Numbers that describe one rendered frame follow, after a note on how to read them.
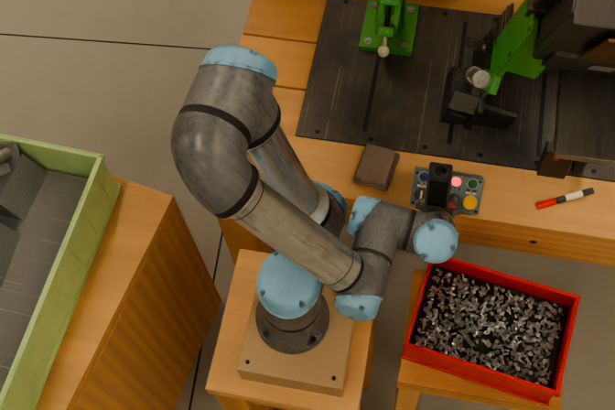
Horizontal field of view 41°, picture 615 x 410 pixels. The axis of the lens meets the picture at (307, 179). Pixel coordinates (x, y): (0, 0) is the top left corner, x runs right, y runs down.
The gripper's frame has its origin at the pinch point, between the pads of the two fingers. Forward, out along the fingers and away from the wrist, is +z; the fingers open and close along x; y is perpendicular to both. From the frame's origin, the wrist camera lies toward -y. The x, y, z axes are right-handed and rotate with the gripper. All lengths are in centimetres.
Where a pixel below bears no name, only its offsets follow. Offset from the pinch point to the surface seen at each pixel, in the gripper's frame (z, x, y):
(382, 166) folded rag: 6.0, -13.0, -4.7
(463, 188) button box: 3.1, 5.2, -2.7
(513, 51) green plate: -6.6, 10.0, -32.7
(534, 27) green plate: -13.0, 12.4, -37.4
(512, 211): 5.6, 16.6, 1.0
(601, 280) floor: 93, 58, 33
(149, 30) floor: 135, -116, -27
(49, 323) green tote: -17, -77, 36
